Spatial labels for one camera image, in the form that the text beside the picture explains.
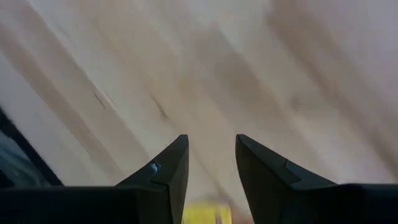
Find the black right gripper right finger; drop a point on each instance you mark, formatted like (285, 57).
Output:
(261, 174)

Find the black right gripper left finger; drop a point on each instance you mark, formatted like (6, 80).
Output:
(168, 180)

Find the yellow candy pack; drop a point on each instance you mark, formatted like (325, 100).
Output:
(205, 214)

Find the black aluminium table frame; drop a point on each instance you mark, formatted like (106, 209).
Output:
(31, 157)

